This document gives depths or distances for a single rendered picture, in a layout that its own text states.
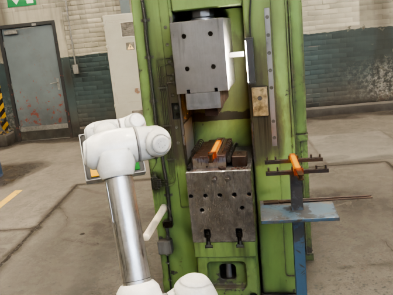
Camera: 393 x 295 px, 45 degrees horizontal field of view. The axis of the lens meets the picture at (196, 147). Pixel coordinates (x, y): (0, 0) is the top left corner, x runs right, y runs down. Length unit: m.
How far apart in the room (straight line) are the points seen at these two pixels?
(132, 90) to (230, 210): 5.56
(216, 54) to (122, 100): 5.63
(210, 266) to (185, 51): 1.32
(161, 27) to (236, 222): 1.23
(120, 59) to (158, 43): 5.28
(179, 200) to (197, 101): 0.69
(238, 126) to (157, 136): 1.59
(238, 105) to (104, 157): 1.66
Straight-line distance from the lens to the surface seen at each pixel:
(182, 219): 3.12
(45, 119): 9.40
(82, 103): 9.09
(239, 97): 3.20
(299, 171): 2.38
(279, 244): 3.12
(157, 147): 1.69
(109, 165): 1.69
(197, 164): 2.83
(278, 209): 2.67
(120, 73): 8.19
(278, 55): 2.82
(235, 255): 2.95
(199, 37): 2.71
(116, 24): 8.16
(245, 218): 2.84
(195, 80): 2.73
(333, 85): 8.87
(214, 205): 2.83
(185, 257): 3.23
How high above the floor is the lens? 1.71
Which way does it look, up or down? 14 degrees down
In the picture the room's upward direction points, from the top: 6 degrees counter-clockwise
